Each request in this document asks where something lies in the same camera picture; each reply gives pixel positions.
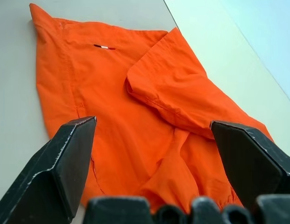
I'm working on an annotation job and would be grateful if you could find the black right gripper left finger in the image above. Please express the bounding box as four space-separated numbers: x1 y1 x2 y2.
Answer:
0 116 98 224

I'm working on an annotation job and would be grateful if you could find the orange shirt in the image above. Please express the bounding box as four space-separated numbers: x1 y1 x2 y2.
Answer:
29 3 274 214

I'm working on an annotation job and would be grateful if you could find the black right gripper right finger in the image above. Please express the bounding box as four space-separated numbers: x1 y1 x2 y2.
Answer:
210 120 290 209

